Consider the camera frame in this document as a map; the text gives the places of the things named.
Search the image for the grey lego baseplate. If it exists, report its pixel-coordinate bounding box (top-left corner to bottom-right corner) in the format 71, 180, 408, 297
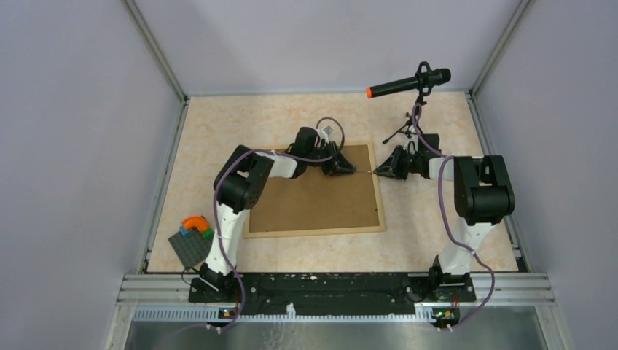
168, 230, 213, 268

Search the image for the green lego brick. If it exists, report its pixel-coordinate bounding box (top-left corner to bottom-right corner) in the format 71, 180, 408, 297
201, 228, 214, 238

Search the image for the black microphone orange tip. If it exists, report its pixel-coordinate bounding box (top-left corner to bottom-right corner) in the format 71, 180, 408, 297
366, 69, 451, 98

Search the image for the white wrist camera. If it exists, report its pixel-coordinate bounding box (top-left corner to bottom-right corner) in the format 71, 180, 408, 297
404, 139, 418, 156
316, 125, 334, 146

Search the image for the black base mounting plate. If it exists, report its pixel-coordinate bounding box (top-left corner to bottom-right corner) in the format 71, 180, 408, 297
188, 269, 477, 316

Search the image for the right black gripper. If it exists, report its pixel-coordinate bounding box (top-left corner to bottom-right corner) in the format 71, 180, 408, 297
374, 146, 422, 182

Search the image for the wooden picture frame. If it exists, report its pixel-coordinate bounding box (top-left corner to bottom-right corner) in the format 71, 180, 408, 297
243, 143, 386, 239

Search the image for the blue lego brick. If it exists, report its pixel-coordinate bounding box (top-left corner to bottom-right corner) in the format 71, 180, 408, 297
179, 226, 192, 236

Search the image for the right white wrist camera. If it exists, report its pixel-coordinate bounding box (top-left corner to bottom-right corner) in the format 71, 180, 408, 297
404, 139, 418, 156

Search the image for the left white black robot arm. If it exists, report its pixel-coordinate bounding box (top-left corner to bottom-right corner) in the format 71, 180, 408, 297
200, 127, 356, 302

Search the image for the aluminium front rail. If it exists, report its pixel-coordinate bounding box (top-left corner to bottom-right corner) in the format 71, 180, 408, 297
117, 273, 555, 324

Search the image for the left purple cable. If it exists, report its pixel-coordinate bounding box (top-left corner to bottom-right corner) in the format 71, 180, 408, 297
212, 117, 347, 335

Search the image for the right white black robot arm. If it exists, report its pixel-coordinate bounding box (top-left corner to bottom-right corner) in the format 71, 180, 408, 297
373, 133, 515, 301

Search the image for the black mini tripod stand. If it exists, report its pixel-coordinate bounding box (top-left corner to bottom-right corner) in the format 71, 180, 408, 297
382, 61, 433, 144

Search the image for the orange curved toy block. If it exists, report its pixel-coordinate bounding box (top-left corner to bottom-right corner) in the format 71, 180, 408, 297
180, 216, 211, 234

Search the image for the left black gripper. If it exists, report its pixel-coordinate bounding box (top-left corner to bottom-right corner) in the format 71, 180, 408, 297
305, 141, 356, 176

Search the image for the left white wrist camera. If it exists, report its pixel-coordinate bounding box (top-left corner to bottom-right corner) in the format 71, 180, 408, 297
316, 125, 334, 146

